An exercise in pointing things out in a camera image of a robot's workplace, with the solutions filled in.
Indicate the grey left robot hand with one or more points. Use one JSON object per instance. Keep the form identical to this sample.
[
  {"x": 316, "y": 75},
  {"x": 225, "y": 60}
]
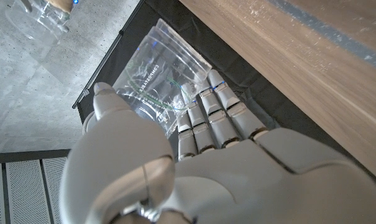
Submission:
[{"x": 237, "y": 186}]

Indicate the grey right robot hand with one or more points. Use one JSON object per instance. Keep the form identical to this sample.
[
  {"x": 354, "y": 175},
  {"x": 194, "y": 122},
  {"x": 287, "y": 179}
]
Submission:
[{"x": 26, "y": 4}]

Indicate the clear plastic cup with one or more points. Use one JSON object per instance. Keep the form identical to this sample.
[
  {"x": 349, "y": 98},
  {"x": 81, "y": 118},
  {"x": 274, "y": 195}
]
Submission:
[
  {"x": 156, "y": 71},
  {"x": 38, "y": 23}
]

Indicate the brown sugar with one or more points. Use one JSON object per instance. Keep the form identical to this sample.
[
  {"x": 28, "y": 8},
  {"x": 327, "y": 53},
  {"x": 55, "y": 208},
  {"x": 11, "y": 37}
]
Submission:
[{"x": 61, "y": 4}]

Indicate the black backdrop curtain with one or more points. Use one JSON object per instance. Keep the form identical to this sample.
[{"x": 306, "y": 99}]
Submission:
[{"x": 259, "y": 96}]

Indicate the black backdrop stand pole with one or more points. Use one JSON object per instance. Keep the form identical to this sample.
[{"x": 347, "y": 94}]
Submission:
[{"x": 107, "y": 56}]

